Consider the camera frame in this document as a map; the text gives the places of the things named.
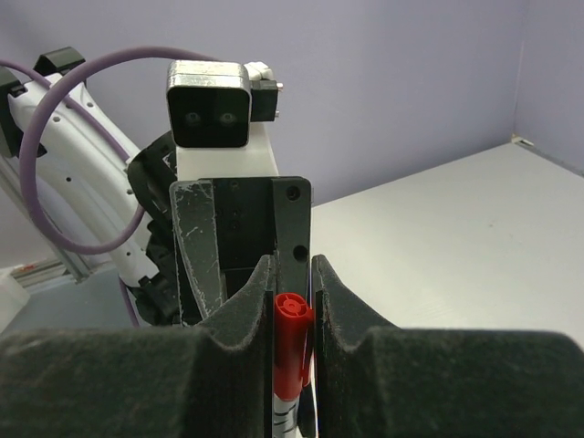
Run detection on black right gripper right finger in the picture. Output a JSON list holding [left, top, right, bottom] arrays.
[[311, 255, 583, 437]]

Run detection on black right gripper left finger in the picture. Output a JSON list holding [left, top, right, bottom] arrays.
[[1, 255, 276, 437]]

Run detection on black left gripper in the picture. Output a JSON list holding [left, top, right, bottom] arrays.
[[127, 122, 312, 327]]

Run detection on red pen cap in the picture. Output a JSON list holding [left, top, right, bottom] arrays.
[[274, 293, 315, 402]]

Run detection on red whiteboard marker pen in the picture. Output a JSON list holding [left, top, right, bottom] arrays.
[[272, 394, 300, 438]]

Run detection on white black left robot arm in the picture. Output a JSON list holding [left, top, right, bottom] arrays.
[[1, 47, 312, 326]]

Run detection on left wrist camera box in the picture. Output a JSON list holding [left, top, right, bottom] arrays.
[[166, 60, 283, 149]]

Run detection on aluminium rail left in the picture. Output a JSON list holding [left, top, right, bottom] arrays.
[[0, 154, 95, 289]]

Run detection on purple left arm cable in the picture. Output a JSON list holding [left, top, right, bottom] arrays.
[[0, 46, 220, 328]]

